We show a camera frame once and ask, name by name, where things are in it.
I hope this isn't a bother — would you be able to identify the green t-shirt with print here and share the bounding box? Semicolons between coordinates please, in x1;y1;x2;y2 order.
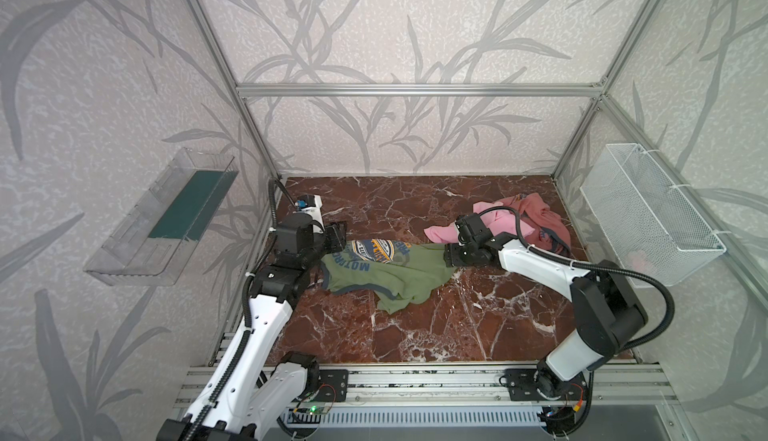
321;239;455;314

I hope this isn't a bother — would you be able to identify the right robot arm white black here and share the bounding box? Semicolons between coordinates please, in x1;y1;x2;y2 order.
444;214;648;400

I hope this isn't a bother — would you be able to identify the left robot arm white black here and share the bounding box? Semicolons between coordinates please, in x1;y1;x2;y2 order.
157;208;347;440

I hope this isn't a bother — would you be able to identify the light pink cloth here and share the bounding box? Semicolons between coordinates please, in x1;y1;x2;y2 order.
424;202;516;244

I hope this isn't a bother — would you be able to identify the dusty rose pink cloth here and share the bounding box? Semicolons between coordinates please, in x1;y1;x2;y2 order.
499;193;572;256

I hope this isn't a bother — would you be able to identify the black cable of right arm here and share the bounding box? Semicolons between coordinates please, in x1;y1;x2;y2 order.
476;203;676;352

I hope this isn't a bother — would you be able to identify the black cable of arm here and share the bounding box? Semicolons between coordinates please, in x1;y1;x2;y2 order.
179;176;301;441
476;203;676;352

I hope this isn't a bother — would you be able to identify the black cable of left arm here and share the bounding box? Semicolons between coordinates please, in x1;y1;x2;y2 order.
179;176;301;441

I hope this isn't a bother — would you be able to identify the aluminium frame horizontal back bar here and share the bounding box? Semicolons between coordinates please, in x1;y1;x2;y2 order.
236;83;602;98

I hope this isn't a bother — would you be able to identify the white wire mesh basket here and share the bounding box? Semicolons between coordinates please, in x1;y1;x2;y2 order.
580;143;727;287

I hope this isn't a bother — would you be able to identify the clear plastic wall tray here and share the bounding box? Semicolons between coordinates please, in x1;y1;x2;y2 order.
84;148;239;287

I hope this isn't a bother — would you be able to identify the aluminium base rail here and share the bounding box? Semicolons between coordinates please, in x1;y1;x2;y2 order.
170;361;679;427

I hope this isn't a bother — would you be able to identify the aluminium frame corner post left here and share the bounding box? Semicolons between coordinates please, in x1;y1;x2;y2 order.
184;0;280;178

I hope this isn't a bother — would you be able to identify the aluminium frame corner post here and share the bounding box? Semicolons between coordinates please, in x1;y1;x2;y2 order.
184;0;280;178
551;0;666;181

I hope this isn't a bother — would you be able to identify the aluminium frame corner post right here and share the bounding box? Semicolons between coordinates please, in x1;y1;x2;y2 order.
551;0;666;181

